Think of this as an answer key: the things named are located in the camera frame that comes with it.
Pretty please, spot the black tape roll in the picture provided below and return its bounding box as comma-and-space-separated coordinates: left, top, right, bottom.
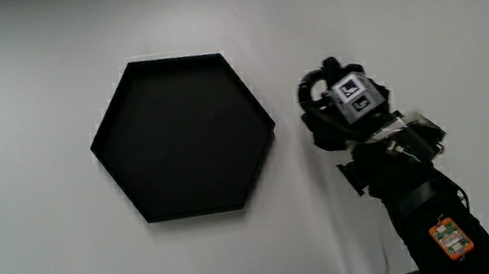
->
293, 66, 337, 119

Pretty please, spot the orange circuit board module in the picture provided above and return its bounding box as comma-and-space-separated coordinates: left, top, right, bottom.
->
426, 213, 478, 266

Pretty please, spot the person's right hand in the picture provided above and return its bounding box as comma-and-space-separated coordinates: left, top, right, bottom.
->
293, 41, 451, 182

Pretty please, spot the white desk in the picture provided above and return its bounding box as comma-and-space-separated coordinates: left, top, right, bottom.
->
0, 0, 489, 274

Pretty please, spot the black hexagonal tray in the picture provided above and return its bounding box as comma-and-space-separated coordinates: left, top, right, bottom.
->
78, 41, 288, 232

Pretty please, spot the person's right forearm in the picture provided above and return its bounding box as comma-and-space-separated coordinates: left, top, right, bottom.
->
333, 123, 489, 274

